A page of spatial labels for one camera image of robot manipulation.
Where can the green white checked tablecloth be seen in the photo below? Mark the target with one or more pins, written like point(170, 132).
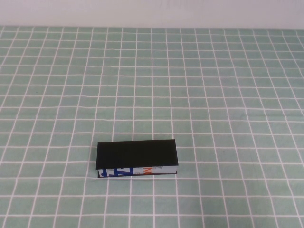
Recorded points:
point(190, 95)

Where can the black printed glasses case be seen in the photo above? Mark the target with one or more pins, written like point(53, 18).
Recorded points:
point(137, 154)

